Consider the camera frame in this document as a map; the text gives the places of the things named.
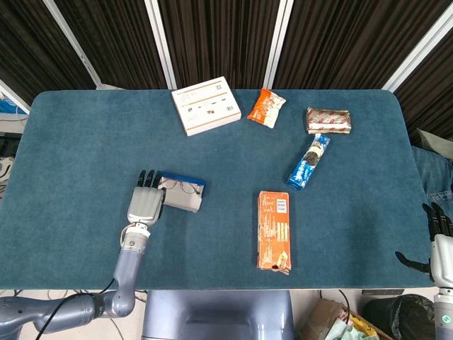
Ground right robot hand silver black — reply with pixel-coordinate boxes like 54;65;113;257
395;201;453;290

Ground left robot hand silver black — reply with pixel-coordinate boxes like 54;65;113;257
126;169;167;228

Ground blue glasses case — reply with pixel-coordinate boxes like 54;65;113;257
155;171;207;213

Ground black-rimmed eyeglasses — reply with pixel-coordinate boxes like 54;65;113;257
157;176;205;196

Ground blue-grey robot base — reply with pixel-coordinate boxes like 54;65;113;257
141;290;295;340

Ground white flat printed box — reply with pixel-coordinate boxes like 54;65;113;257
171;76;243;137

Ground brown cardboard box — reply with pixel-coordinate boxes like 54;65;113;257
300;299;390;340

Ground black bin bag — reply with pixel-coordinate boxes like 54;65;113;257
362;293;435;340

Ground blue felt table cloth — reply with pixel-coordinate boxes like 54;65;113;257
0;89;437;291

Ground blue denim jeans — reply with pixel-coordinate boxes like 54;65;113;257
410;144;453;213

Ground yellow wrapper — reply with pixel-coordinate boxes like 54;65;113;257
350;316;378;336

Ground grey-green bag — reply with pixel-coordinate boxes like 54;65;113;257
415;127;453;157

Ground crumpled green paper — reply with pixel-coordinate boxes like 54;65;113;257
327;318;359;340

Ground long orange carton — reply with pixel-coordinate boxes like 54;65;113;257
256;191;293;276

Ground white plastic object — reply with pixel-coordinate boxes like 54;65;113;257
0;157;15;182

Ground orange and white snack packet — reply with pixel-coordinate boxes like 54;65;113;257
246;88;287;129

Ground black pleated curtain panel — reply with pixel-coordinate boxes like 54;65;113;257
0;0;97;106
52;0;168;90
273;0;449;90
157;0;282;90
393;38;453;142

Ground blue cookie packet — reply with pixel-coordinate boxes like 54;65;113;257
285;132;331;193

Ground silver red-print snack packet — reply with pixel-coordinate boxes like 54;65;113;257
306;106;353;135

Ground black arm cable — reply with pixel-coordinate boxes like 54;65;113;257
35;278;116;336

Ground silver aluminium frame post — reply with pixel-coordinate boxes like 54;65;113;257
263;0;294;90
144;0;178;90
381;5;453;94
42;0;104;90
0;79;32;115

